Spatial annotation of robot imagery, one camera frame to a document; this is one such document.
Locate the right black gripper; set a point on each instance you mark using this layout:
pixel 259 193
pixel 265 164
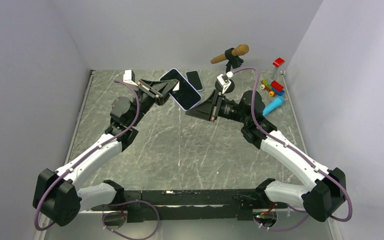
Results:
pixel 206 111

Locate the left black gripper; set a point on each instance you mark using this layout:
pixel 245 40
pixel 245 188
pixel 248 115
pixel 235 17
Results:
pixel 166 88

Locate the lavender phone case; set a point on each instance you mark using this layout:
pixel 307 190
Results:
pixel 184 94

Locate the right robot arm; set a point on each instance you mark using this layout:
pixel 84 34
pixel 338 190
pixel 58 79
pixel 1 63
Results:
pixel 321 191

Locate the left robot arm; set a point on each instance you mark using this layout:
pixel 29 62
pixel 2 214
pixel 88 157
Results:
pixel 59 195

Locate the phone in blue case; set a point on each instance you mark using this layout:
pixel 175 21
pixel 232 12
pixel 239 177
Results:
pixel 194 79

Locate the black microphone stand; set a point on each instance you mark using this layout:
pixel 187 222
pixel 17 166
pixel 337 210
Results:
pixel 233 63

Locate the brown toy microphone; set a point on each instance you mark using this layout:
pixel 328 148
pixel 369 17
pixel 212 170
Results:
pixel 238 51

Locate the colourful toy brick car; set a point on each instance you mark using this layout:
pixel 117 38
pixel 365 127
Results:
pixel 274 88

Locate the blue toy microphone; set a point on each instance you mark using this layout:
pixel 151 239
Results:
pixel 276 102

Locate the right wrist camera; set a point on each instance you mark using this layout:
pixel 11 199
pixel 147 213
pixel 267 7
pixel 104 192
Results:
pixel 224 83

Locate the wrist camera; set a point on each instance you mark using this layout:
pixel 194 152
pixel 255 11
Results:
pixel 129 77
pixel 224 83

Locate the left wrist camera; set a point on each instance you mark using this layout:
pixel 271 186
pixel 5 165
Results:
pixel 129 77

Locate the red block on post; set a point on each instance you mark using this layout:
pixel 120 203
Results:
pixel 276 63

